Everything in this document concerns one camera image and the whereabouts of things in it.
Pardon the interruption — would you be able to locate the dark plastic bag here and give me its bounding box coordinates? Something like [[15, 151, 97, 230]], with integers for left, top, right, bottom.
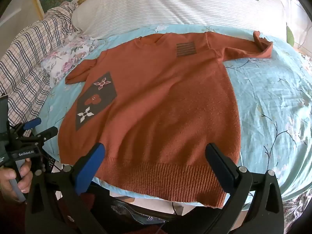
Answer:
[[97, 188, 220, 234]]

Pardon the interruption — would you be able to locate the person's left hand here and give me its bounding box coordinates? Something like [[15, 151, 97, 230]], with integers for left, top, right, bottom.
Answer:
[[0, 158, 34, 200]]

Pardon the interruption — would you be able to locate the light blue floral bedsheet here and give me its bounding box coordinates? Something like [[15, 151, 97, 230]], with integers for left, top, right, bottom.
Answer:
[[40, 24, 312, 205]]

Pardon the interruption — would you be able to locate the plaid blanket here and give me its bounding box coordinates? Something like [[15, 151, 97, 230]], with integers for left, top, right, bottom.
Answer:
[[0, 2, 82, 132]]

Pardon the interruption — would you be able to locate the orange knit sweater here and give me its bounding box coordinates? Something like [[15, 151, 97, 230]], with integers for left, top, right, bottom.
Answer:
[[58, 30, 273, 209]]

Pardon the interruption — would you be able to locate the white striped quilt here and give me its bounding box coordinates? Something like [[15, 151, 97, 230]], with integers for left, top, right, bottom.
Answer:
[[71, 0, 288, 43]]

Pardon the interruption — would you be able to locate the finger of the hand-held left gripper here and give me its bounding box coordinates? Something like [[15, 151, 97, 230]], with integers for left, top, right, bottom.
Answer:
[[28, 126, 58, 147], [15, 117, 42, 132]]

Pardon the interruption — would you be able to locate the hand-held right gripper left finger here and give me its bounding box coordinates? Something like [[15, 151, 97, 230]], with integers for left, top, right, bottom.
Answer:
[[24, 143, 108, 234]]

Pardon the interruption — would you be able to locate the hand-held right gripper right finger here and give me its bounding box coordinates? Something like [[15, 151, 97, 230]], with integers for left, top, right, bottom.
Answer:
[[205, 143, 285, 234]]

